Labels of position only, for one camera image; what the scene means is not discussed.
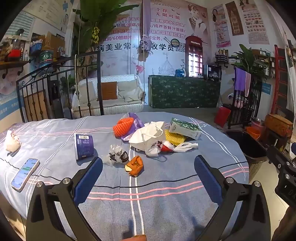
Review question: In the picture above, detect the white wicker sofa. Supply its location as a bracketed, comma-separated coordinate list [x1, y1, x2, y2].
[72, 75, 145, 119]

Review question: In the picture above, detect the pink towel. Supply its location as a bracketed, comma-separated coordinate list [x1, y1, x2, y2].
[244, 72, 252, 97]

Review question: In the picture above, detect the brown tower poster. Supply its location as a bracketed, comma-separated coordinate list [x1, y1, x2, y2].
[225, 1, 245, 36]

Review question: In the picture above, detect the green tin bucket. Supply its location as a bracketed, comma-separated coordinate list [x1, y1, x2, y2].
[38, 50, 60, 68]

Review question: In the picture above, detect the wall shelf with jars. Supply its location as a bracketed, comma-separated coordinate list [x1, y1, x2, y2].
[215, 47, 230, 69]

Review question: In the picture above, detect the large wall poster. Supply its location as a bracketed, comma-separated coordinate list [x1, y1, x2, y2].
[76, 0, 211, 78]

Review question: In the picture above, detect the brown orange wrapper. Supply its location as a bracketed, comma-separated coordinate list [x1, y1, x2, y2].
[125, 156, 144, 178]

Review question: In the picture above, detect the purple hanging umbrella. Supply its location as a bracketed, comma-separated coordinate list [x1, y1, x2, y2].
[138, 0, 153, 62]

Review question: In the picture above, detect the pink basin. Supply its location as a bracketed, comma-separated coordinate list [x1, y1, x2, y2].
[251, 122, 267, 133]

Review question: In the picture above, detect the orange foam fruit net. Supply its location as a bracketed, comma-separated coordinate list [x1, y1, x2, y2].
[113, 117, 135, 137]

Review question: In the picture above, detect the blue paper cup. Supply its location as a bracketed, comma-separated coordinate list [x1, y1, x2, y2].
[74, 133, 94, 161]

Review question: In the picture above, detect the red and white plastic bag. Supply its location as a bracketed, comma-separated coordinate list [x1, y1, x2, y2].
[145, 140, 199, 158]

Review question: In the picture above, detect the green floral cabinet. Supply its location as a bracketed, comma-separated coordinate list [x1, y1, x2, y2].
[148, 75, 221, 109]

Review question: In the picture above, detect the black display box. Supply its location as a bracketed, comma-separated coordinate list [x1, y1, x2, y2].
[206, 64, 222, 80]

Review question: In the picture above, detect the white banner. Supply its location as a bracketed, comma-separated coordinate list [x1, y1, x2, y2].
[284, 32, 296, 114]

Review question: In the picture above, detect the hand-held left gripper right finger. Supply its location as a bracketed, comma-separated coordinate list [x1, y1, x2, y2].
[194, 155, 271, 241]

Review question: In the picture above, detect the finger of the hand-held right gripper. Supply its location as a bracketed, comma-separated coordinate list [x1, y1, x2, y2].
[266, 144, 294, 173]

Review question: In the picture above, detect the eyebrow chart poster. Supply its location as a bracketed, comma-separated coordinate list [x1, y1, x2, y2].
[241, 0, 270, 45]

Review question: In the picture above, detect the black iron rack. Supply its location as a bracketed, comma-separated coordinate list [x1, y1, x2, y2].
[228, 67, 263, 130]

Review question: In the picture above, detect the black iron bed frame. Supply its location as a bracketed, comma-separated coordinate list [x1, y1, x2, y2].
[16, 51, 104, 123]

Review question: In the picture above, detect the blue striped blanket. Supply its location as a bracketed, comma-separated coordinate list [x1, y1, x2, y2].
[0, 112, 250, 241]

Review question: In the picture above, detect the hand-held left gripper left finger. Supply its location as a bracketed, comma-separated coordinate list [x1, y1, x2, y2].
[26, 156, 103, 241]

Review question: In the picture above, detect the white cushion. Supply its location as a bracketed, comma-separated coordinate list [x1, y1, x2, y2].
[77, 81, 98, 104]
[117, 80, 143, 104]

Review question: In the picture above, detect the potted green plant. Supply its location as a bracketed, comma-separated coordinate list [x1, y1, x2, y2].
[231, 44, 270, 87]

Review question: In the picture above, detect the smartphone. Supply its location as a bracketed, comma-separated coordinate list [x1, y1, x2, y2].
[11, 158, 40, 192]

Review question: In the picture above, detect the purple towel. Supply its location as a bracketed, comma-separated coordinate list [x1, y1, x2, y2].
[234, 67, 247, 92]

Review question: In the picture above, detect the white paper bag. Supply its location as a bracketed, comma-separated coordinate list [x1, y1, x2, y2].
[129, 122, 166, 151]

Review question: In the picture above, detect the person's right forearm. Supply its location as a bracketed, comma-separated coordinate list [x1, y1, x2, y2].
[272, 205, 296, 241]

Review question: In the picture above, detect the orange bucket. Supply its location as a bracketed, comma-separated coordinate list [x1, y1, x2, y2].
[245, 126, 264, 141]

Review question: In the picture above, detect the cardboard box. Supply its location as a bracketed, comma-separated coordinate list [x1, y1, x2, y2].
[37, 31, 65, 58]

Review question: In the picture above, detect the red phone booth cabinet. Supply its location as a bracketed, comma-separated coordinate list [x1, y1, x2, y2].
[185, 35, 204, 78]

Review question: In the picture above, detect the clear plastic wrapper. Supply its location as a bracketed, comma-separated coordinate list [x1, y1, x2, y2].
[103, 144, 129, 166]

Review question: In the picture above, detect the banana plant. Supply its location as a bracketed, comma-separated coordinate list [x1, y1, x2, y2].
[72, 0, 130, 72]

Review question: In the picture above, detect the brown cushion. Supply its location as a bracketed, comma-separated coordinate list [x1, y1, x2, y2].
[101, 82, 118, 101]

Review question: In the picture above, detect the wall shelf with boxes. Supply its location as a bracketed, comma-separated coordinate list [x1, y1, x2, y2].
[0, 29, 68, 78]

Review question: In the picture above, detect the pink wall poster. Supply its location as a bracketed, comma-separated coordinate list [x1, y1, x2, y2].
[211, 3, 232, 48]

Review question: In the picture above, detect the red ladder shelf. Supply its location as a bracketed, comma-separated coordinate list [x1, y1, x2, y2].
[270, 45, 290, 115]

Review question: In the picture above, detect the green carton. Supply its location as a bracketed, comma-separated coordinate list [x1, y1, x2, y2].
[169, 117, 202, 141]

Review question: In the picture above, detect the purple plastic bag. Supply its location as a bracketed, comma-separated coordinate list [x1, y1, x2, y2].
[120, 113, 145, 141]

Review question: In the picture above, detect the wood-grain bin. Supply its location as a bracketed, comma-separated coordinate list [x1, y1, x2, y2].
[225, 130, 269, 183]

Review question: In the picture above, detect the yellow foam fruit net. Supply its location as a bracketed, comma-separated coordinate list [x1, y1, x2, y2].
[165, 130, 187, 146]

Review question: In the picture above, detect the white tissue wad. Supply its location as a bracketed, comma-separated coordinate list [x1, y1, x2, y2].
[4, 130, 22, 151]

